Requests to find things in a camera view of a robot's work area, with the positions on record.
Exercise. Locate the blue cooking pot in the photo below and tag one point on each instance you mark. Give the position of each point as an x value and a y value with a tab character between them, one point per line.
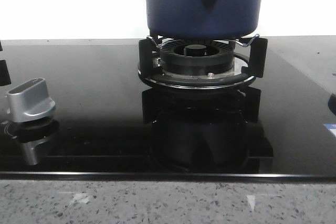
202	19

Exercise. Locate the dark blue pot lid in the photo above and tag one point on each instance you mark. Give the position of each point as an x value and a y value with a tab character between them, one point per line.
332	103

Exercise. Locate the black glass gas stove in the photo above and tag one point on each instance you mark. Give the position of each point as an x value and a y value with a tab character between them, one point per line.
108	125

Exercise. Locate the black gas burner head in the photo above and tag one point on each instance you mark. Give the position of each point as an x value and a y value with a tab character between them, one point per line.
198	58

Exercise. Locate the silver stove knob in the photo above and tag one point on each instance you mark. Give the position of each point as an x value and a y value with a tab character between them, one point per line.
30	101

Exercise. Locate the black left pan support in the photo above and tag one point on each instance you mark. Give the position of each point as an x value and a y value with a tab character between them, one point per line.
4	74

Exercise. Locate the blue white label sticker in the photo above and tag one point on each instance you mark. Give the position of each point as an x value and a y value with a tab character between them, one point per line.
331	128

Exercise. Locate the silver wire pot trivet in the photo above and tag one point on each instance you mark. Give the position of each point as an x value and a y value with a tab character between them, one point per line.
243	42

